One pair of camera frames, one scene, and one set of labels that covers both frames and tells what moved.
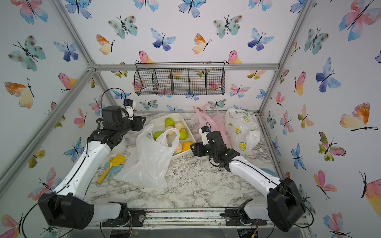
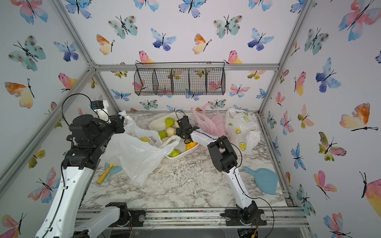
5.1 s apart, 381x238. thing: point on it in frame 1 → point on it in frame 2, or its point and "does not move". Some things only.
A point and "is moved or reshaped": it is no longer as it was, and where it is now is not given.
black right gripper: [198, 148] → [177, 131]
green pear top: [168, 122] does not move
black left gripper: [138, 123] → [117, 123]
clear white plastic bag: [147, 166] is moved or reshaped
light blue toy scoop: [114, 169] does not move
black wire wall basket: [180, 78] does not move
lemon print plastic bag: [241, 130] does not move
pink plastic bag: [213, 120] does not move
